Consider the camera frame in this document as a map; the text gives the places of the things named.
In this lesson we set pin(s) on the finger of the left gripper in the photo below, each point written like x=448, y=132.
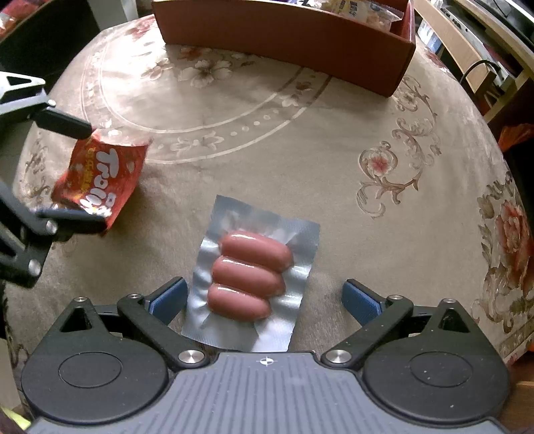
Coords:
x=63, y=222
x=56, y=121

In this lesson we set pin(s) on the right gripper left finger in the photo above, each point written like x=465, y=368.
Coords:
x=146, y=319

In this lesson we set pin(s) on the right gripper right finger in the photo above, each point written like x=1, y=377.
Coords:
x=382, y=319

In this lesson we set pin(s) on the red Trolli candy bag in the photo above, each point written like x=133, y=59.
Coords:
x=102, y=174

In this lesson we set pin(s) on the vacuum packed sausages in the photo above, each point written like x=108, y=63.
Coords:
x=250, y=277

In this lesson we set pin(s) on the clear bag yellow snacks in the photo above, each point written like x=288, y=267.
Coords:
x=363, y=11

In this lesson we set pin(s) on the floral beige tablecloth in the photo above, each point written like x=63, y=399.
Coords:
x=411, y=192

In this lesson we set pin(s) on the red plastic bag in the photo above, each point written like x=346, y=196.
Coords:
x=514, y=135

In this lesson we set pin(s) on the red cardboard box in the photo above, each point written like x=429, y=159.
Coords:
x=345, y=49

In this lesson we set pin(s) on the wooden TV console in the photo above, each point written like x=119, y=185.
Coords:
x=488, y=46

